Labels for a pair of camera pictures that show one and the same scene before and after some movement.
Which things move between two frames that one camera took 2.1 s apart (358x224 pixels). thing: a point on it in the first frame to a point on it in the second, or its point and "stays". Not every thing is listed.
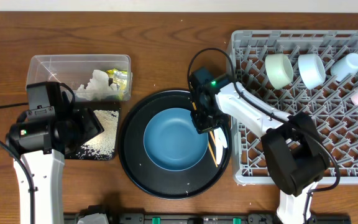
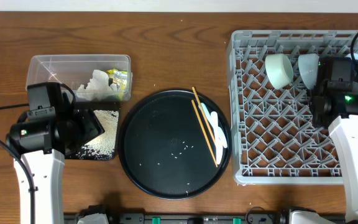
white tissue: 98,87 stays
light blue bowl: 312,70 stays
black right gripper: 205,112 to 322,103
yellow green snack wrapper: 120,79 stays
